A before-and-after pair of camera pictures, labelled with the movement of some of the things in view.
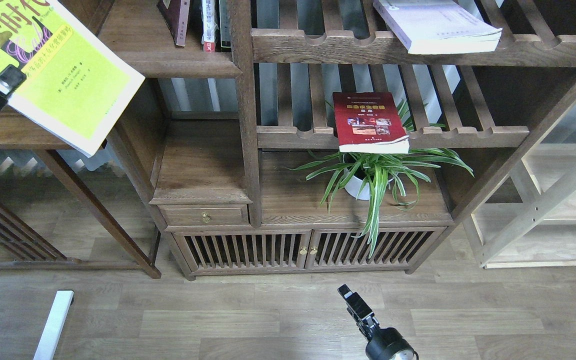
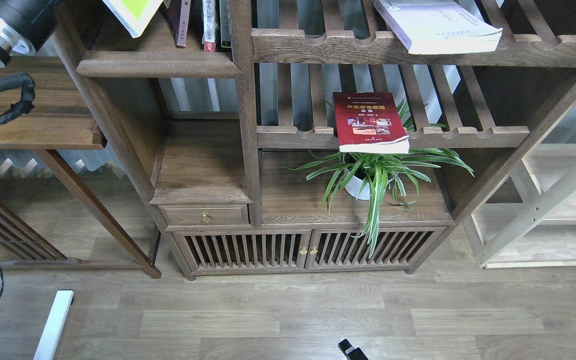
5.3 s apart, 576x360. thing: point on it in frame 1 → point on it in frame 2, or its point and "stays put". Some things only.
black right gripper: [388, 343] → [352, 354]
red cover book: [368, 122] stays put
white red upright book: [208, 11] stays put
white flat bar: [47, 347] stays put
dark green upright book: [225, 25] stays put
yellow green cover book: [76, 86] → [134, 15]
